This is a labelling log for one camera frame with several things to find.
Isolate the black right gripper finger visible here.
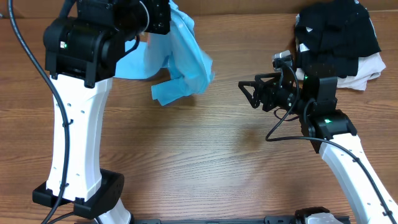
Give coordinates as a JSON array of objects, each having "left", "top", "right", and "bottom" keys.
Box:
[
  {"left": 238, "top": 81, "right": 261, "bottom": 109},
  {"left": 254, "top": 72, "right": 281, "bottom": 82}
]

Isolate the light blue t-shirt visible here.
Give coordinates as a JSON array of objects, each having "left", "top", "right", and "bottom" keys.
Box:
[{"left": 115, "top": 0, "right": 215, "bottom": 106}]

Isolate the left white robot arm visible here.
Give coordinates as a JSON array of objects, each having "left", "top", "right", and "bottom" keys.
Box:
[{"left": 32, "top": 0, "right": 171, "bottom": 223}]

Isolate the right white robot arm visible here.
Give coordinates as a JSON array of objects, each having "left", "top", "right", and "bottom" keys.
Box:
[{"left": 238, "top": 72, "right": 397, "bottom": 223}]

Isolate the pile of black clothes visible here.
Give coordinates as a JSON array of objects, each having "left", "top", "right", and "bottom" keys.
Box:
[{"left": 294, "top": 0, "right": 381, "bottom": 78}]

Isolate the white folded garment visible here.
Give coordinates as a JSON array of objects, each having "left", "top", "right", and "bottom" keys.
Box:
[{"left": 295, "top": 14, "right": 386, "bottom": 91}]

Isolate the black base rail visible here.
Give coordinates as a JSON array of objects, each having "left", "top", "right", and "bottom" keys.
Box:
[{"left": 134, "top": 215, "right": 295, "bottom": 224}]

